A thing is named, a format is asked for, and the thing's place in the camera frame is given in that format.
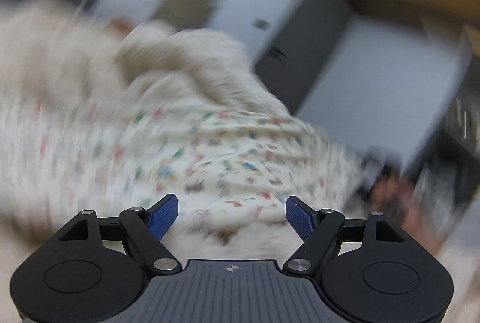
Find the person's right forearm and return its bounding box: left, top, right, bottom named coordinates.
left=374, top=175, right=449, bottom=253

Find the cream fluffy blanket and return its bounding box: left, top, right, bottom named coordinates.
left=0, top=0, right=480, bottom=323

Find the cream cartoon print garment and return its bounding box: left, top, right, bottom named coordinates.
left=0, top=98, right=361, bottom=231

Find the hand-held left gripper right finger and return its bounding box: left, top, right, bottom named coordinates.
left=282, top=195, right=407, bottom=275

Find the orange box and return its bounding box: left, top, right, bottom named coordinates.
left=108, top=18, right=133, bottom=33

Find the dark cabinet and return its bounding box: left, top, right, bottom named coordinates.
left=408, top=64, right=480, bottom=212

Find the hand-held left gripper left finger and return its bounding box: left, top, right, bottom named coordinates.
left=59, top=193, right=183, bottom=275

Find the grey door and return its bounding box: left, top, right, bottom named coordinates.
left=253, top=0, right=354, bottom=114

